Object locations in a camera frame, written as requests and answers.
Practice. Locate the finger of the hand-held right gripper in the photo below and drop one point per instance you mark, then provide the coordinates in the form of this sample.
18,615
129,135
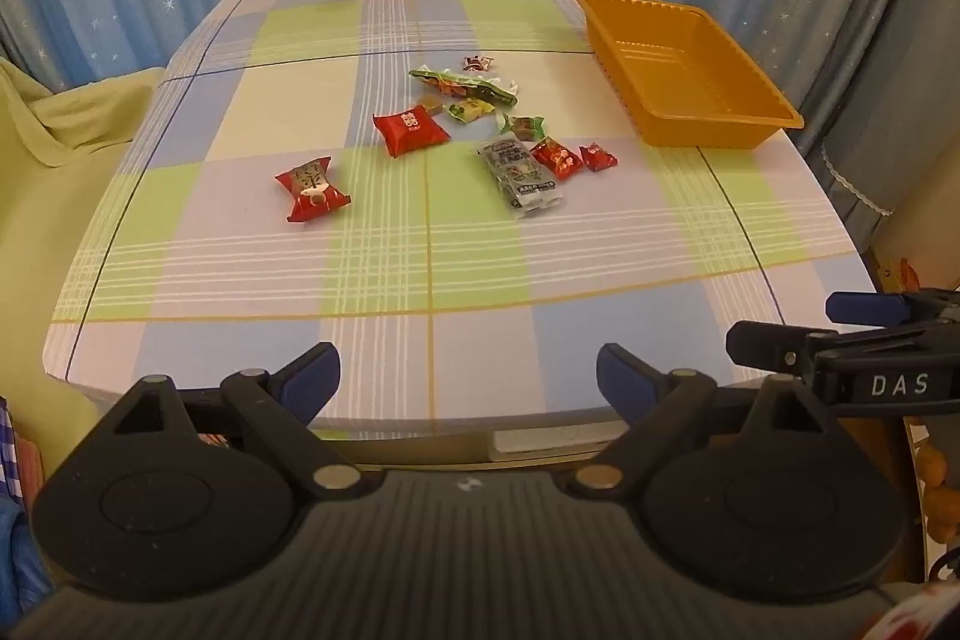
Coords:
765,346
866,308

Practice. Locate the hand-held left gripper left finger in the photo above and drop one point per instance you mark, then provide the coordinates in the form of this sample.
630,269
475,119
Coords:
311,381

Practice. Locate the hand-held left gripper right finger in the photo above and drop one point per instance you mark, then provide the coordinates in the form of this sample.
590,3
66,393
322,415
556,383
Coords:
622,379

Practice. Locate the red twist-wrapped candy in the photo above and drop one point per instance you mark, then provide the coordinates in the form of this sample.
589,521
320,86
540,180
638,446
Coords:
311,194

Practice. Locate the small red candy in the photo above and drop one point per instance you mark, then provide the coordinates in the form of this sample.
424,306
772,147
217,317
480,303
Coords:
598,158

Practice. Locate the red flower-print snack packet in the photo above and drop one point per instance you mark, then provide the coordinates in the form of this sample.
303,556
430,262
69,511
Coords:
556,159

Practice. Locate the grey snack packet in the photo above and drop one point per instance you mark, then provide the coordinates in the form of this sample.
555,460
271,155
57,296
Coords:
517,171

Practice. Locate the red square snack packet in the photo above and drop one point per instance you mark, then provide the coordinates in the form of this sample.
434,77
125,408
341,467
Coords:
411,130

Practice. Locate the green candy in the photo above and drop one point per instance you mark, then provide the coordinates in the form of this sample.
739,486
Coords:
525,126

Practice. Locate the orange plastic tray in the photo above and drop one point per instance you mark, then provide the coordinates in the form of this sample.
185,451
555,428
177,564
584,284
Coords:
675,78

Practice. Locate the clear brown candy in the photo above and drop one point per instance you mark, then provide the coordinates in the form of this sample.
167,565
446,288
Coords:
431,105

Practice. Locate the yellow candy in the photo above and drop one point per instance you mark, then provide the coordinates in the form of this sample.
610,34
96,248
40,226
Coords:
471,111

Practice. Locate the long green snack packet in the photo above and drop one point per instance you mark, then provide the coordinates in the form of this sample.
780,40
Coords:
469,85

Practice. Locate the dark red patterned candy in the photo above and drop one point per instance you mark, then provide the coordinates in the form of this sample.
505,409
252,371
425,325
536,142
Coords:
478,62

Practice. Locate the person's right hand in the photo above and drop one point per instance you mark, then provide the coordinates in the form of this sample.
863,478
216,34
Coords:
934,464

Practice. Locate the plaid tablecloth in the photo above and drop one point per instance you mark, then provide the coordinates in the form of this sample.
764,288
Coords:
300,280

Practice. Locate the beige table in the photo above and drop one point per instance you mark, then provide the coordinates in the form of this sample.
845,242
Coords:
420,449

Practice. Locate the grey lace-trimmed curtain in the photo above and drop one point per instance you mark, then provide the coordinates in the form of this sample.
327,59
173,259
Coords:
900,85

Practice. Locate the red white printed cloth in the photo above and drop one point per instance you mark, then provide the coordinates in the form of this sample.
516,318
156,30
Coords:
915,617

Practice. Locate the blue checked cloth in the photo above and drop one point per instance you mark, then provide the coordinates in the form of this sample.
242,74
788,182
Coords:
9,445

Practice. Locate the yellow-green covered sofa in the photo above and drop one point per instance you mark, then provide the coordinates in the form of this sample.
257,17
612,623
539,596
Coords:
60,160

